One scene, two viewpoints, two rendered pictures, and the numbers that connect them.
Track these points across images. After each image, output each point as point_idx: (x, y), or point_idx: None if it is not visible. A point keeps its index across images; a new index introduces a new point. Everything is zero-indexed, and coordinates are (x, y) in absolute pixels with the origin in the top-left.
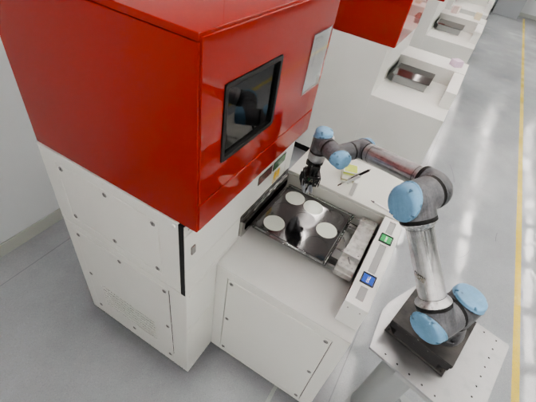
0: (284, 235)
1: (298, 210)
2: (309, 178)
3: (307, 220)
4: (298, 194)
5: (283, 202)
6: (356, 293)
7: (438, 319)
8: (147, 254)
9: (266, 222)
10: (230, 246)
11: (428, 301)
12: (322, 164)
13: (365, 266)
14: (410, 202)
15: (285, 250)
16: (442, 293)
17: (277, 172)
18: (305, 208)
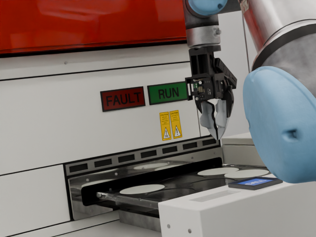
0: (145, 195)
1: (209, 177)
2: (199, 84)
3: (216, 183)
4: (230, 168)
5: (187, 176)
6: (200, 196)
7: (281, 63)
8: None
9: (128, 189)
10: (49, 234)
11: (264, 44)
12: (215, 50)
13: (271, 176)
14: None
15: (155, 235)
16: (297, 9)
17: (171, 119)
18: (227, 175)
